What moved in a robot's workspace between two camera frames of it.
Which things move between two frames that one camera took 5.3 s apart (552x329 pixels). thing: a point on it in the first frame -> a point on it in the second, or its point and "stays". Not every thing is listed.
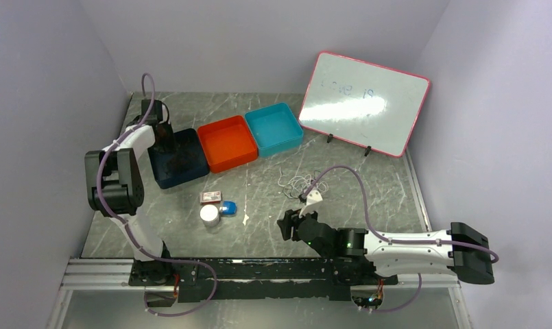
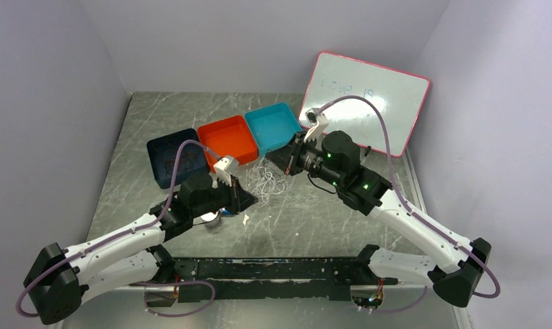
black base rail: (224, 279) stays
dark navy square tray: (186, 162) stays
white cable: (294, 186) -> (263, 182)
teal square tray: (275, 128) stays
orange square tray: (227, 142) stays
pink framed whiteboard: (364, 104) stays
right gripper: (291, 218) -> (285, 157)
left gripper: (171, 146) -> (240, 199)
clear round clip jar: (209, 214) stays
